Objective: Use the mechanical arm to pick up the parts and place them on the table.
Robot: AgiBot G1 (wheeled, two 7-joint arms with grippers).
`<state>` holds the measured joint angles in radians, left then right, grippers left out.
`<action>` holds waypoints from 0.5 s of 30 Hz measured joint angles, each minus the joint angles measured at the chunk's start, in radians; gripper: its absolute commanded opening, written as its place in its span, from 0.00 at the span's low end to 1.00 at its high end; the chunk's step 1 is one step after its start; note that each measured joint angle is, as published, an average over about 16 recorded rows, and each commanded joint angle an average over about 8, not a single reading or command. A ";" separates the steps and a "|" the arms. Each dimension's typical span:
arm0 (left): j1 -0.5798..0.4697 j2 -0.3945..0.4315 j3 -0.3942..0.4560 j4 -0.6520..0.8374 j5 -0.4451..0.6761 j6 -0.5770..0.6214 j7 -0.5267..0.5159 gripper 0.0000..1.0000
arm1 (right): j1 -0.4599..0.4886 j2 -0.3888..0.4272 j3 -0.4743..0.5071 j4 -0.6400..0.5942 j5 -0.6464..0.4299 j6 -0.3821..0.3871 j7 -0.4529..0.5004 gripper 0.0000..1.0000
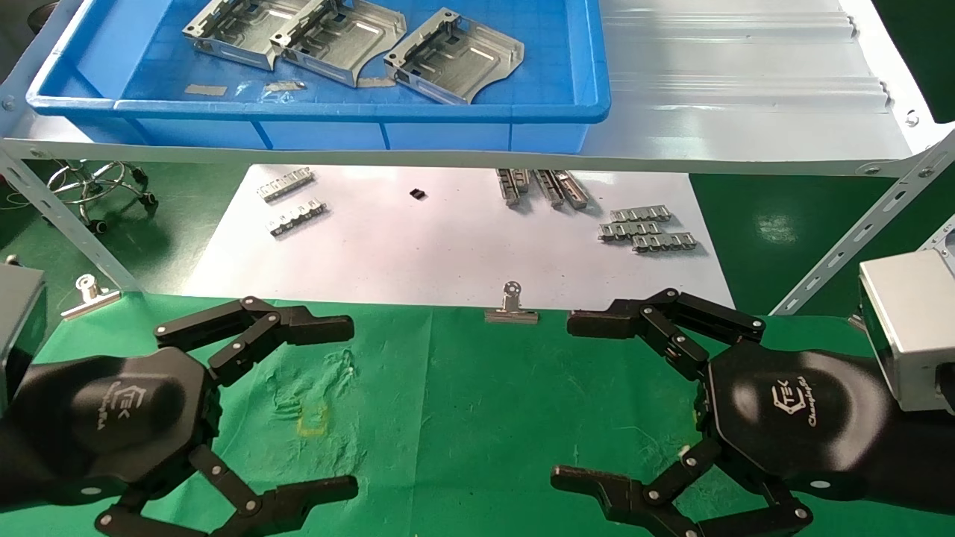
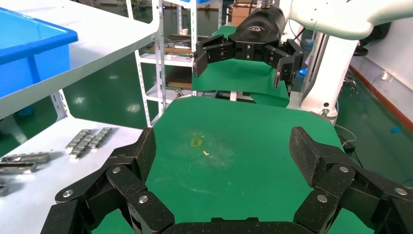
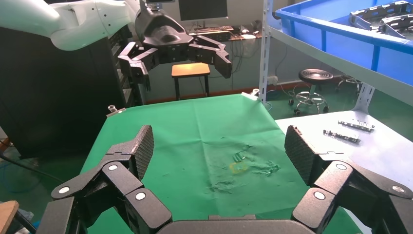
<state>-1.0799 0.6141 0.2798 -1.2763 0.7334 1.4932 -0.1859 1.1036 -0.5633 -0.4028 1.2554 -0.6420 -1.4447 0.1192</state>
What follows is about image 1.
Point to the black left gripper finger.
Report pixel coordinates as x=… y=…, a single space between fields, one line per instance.
x=313 y=494
x=313 y=328

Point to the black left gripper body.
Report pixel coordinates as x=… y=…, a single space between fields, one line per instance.
x=112 y=418

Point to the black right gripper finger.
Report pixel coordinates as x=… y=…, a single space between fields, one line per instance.
x=604 y=488
x=604 y=321

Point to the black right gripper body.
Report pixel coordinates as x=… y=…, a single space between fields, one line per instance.
x=791 y=418

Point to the silver sheet metal part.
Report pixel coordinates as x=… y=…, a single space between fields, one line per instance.
x=351 y=41
x=239 y=30
x=455 y=60

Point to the silver binder clip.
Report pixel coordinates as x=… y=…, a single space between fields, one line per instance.
x=89 y=298
x=512 y=313

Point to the white flat board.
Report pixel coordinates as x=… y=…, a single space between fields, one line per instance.
x=418 y=253

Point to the green cloth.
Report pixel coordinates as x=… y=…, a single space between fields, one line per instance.
x=462 y=418

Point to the chrome swivel stool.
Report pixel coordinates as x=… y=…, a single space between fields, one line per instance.
x=97 y=190

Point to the grey tape strip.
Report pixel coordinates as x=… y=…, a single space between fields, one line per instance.
x=373 y=83
x=285 y=86
x=205 y=89

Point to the blue plastic bin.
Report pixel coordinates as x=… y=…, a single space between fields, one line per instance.
x=522 y=67

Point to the grey metal shelf rack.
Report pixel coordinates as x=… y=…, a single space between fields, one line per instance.
x=746 y=74

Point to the small metal rail part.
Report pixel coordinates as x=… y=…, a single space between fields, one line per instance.
x=509 y=188
x=665 y=242
x=297 y=218
x=628 y=231
x=550 y=189
x=640 y=215
x=286 y=185
x=574 y=191
x=525 y=179

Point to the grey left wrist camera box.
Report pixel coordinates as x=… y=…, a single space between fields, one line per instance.
x=19 y=321

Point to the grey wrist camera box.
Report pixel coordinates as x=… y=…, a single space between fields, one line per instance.
x=19 y=321
x=918 y=328

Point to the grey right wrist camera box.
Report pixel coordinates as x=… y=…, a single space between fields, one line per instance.
x=918 y=328

